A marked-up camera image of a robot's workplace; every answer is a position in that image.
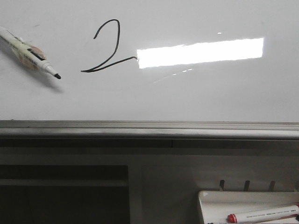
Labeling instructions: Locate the black whiteboard marker with magnet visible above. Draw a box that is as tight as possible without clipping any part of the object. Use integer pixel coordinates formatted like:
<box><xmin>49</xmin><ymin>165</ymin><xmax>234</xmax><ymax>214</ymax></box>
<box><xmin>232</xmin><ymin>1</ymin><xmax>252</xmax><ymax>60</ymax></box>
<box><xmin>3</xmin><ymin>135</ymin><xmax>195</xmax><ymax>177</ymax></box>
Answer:
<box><xmin>0</xmin><ymin>27</ymin><xmax>61</xmax><ymax>79</ymax></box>

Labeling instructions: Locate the white whiteboard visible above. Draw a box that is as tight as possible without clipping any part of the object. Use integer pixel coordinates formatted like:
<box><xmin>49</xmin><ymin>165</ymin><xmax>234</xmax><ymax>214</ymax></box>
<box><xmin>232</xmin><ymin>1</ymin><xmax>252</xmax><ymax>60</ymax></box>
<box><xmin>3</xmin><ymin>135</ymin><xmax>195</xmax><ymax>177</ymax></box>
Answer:
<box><xmin>0</xmin><ymin>0</ymin><xmax>299</xmax><ymax>122</ymax></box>

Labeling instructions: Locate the red capped whiteboard marker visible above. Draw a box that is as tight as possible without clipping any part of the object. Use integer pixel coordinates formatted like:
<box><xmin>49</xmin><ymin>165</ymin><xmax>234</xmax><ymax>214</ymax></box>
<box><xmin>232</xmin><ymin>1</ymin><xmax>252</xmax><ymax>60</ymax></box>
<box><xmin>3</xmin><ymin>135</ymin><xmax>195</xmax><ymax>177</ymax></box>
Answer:
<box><xmin>227</xmin><ymin>205</ymin><xmax>299</xmax><ymax>224</ymax></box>

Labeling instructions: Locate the white marker tray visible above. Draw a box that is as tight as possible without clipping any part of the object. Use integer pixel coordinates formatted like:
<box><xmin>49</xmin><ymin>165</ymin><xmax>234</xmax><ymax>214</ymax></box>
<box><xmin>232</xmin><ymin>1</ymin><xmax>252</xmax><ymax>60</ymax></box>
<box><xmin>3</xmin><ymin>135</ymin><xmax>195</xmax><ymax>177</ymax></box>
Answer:
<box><xmin>198</xmin><ymin>190</ymin><xmax>299</xmax><ymax>224</ymax></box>

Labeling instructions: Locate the aluminium whiteboard frame rail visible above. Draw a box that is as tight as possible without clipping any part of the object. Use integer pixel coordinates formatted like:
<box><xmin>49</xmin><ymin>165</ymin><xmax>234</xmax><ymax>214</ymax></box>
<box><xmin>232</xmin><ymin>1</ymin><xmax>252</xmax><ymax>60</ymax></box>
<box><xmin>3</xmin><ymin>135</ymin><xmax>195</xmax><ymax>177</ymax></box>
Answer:
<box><xmin>0</xmin><ymin>120</ymin><xmax>299</xmax><ymax>147</ymax></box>

